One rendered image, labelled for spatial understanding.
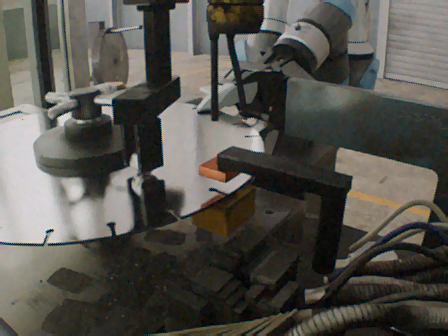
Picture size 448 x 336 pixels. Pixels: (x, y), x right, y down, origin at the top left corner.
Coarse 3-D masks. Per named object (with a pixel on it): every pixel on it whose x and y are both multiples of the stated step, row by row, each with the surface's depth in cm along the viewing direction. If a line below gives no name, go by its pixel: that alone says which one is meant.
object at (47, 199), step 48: (0, 144) 38; (192, 144) 37; (240, 144) 37; (0, 192) 28; (48, 192) 28; (96, 192) 28; (144, 192) 28; (192, 192) 28; (0, 240) 22; (48, 240) 22; (96, 240) 23
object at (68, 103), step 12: (48, 96) 36; (60, 96) 35; (72, 96) 34; (84, 96) 34; (96, 96) 34; (108, 96) 34; (60, 108) 31; (72, 108) 33; (84, 108) 34; (96, 108) 35; (72, 120) 35; (84, 120) 35; (96, 120) 35
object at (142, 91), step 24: (144, 24) 30; (168, 24) 30; (144, 48) 31; (168, 48) 31; (168, 72) 32; (120, 96) 27; (144, 96) 27; (168, 96) 31; (120, 120) 27; (144, 120) 27; (144, 144) 29; (144, 168) 29
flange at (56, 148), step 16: (64, 128) 35; (80, 128) 34; (96, 128) 34; (112, 128) 37; (32, 144) 35; (48, 144) 34; (64, 144) 34; (80, 144) 34; (96, 144) 34; (112, 144) 34; (48, 160) 32; (64, 160) 32; (80, 160) 32; (96, 160) 32; (112, 160) 33
